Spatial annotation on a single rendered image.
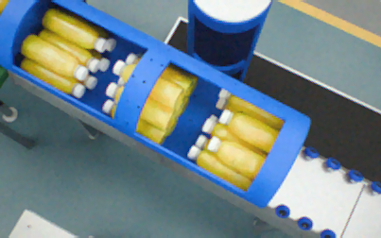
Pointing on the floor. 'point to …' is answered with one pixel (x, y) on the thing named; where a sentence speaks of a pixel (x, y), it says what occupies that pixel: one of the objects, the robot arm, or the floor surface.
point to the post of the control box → (3, 128)
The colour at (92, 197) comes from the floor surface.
